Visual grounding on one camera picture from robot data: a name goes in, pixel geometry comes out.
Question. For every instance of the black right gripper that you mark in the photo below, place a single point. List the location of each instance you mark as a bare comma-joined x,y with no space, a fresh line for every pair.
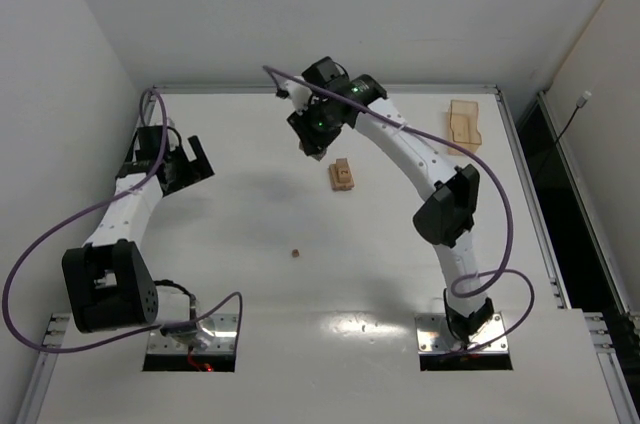
310,139

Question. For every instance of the black wall cable white plug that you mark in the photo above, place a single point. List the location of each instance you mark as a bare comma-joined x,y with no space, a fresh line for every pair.
580,103

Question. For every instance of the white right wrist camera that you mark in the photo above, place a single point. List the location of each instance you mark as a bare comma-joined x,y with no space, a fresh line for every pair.
297,94

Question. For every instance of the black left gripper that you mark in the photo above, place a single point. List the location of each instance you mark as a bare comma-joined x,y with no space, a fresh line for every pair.
185,167

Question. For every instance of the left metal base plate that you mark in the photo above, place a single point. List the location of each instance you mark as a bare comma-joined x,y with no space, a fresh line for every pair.
213,336

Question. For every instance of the dark striped wood block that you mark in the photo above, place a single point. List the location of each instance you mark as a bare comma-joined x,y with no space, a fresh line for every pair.
313,152

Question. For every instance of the wood cube numbered two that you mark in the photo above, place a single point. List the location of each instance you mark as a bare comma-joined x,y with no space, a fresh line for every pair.
341,162

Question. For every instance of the long light wood plank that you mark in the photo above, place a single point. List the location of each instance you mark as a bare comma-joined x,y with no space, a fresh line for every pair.
335,184

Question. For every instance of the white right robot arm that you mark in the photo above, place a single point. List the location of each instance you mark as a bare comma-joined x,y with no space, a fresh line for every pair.
449,192

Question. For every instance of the transparent orange plastic box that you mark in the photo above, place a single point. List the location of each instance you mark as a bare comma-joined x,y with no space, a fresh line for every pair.
462,124

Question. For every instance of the engraved light wood plank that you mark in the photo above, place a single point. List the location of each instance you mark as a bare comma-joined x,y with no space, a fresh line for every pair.
347,179

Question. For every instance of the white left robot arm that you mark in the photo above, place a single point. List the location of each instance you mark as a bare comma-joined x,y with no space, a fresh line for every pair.
108,283

